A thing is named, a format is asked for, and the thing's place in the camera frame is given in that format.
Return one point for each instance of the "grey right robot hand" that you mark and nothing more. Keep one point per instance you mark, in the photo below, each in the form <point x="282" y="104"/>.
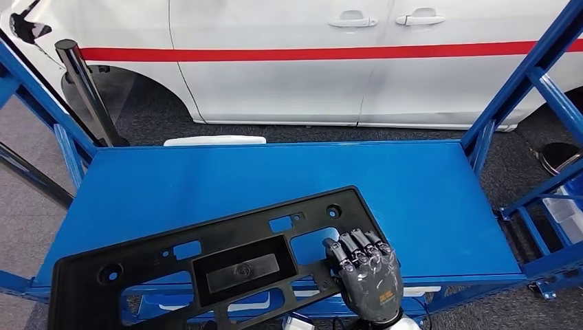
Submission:
<point x="373" y="287"/>

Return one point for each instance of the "black plastic panel part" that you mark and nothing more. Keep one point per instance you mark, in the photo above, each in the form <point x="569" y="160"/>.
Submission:
<point x="73" y="296"/>

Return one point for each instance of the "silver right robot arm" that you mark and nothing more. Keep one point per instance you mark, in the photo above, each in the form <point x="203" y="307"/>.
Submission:
<point x="407" y="325"/>

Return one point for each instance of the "blue metal shelf rack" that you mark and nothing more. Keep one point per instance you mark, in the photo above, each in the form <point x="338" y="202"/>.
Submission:
<point x="410" y="205"/>
<point x="533" y="232"/>

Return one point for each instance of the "white plastic bin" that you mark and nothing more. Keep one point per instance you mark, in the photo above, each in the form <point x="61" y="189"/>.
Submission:
<point x="564" y="214"/>

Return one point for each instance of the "white plastic board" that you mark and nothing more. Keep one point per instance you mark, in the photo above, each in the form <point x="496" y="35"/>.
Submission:
<point x="214" y="140"/>

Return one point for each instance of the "white car with red stripe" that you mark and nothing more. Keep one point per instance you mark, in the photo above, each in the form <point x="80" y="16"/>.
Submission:
<point x="273" y="91"/>

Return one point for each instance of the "black round stanchion base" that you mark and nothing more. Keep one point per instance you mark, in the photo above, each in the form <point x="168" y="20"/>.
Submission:
<point x="558" y="157"/>

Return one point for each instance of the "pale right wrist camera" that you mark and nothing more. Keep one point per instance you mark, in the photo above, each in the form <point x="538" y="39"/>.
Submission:
<point x="298" y="324"/>

